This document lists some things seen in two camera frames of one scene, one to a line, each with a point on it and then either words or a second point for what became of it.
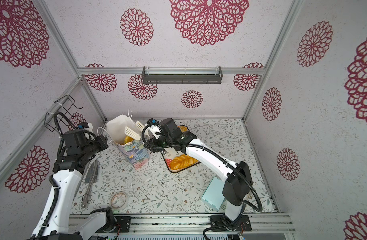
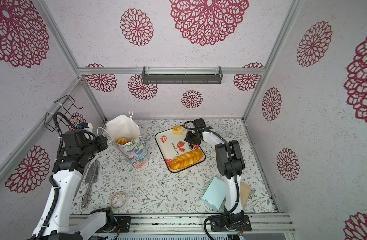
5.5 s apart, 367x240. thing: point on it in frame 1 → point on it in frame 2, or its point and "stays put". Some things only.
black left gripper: [102, 140] stays put
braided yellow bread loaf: [181, 161] stays put
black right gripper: [154, 148] → [189, 138]
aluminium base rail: [186, 223] stays put
